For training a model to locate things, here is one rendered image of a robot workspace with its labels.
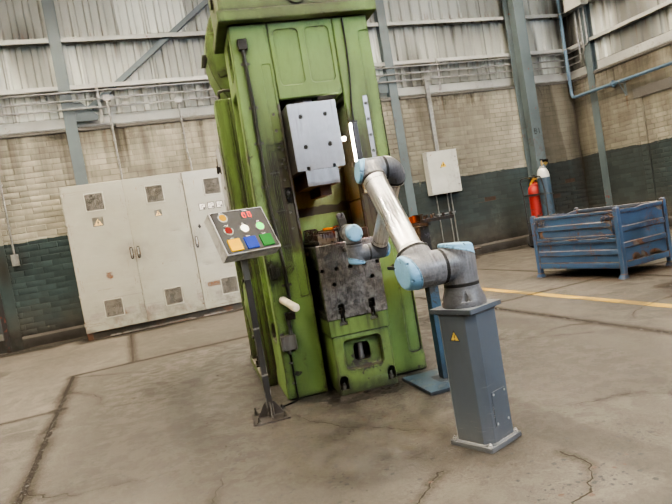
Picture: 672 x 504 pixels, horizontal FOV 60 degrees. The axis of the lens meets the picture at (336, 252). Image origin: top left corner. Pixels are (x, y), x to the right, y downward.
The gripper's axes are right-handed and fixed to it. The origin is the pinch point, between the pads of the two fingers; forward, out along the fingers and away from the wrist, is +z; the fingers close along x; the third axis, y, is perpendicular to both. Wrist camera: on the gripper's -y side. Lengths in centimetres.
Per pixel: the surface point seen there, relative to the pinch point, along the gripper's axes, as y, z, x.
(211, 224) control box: -14, -15, -73
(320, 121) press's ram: -64, 6, 1
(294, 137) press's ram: -57, 5, -16
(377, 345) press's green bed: 75, -1, 13
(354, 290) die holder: 38.0, -4.5, 3.2
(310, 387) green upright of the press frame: 95, 13, -30
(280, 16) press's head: -130, 17, -10
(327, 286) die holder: 32.6, -4.2, -12.5
